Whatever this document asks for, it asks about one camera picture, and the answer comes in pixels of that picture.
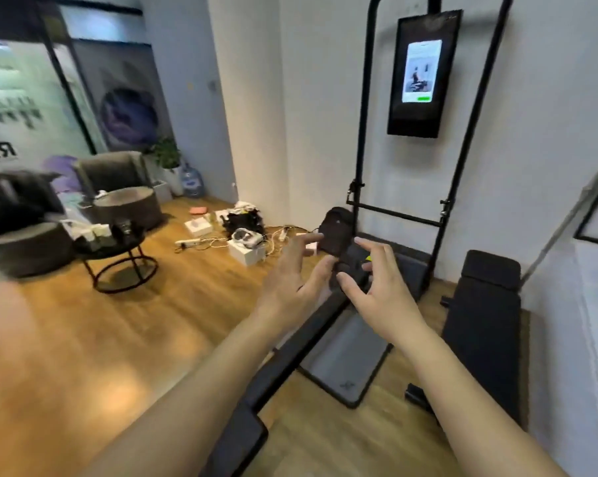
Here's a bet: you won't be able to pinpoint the person's right hand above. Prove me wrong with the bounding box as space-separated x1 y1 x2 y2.
336 237 430 344

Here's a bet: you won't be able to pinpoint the person's left hand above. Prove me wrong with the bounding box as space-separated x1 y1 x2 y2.
257 232 340 339

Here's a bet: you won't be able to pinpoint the person's right forearm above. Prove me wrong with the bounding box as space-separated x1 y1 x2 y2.
388 320 570 477

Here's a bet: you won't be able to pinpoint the person's left forearm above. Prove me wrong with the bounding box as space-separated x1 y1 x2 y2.
78 323 292 477

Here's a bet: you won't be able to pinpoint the white adapter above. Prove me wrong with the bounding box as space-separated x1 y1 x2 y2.
296 233 321 258

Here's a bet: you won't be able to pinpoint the grey floor platform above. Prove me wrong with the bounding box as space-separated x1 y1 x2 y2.
298 240 432 411

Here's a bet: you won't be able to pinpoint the large white box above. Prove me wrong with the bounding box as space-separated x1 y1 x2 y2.
227 238 268 268

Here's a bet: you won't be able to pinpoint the black equipment pile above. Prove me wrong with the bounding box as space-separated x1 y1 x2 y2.
222 203 266 239

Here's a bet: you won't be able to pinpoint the black weight bench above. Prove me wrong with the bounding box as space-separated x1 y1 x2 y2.
405 249 523 429

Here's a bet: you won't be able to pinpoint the blue water jug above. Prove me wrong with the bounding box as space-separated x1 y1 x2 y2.
181 162 205 198

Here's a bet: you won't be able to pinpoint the long black bar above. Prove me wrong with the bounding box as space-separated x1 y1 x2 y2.
199 285 362 477

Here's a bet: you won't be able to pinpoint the green potted plant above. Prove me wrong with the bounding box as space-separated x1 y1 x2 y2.
149 137 186 198

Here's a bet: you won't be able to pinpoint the round black side table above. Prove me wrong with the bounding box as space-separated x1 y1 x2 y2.
75 224 160 295

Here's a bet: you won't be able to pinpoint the grey round ottoman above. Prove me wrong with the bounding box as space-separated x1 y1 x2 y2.
92 187 165 232

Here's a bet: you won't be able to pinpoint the grey slanted pole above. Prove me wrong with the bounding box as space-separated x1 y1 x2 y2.
520 143 598 290

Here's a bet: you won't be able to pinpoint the white boxes on table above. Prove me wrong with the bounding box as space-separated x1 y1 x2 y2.
62 220 112 242

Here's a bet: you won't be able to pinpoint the black framed panel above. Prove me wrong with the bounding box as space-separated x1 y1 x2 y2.
573 166 598 245

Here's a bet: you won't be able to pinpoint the purple cushion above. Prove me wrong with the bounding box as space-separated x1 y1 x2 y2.
45 154 79 192

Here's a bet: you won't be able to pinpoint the black bag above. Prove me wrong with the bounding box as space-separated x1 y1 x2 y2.
0 170 65 236

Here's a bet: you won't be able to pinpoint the frosted glass door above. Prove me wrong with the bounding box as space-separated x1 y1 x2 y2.
0 38 95 175

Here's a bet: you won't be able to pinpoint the tangle of cables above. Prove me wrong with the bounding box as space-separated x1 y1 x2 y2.
200 225 311 255

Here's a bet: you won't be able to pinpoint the black metal fitness frame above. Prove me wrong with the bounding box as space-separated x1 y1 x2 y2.
345 0 516 293

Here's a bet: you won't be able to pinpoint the black wall screen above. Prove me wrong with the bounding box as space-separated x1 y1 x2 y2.
386 9 464 139

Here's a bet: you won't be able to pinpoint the purple wall poster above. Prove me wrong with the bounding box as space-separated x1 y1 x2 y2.
73 41 174 153

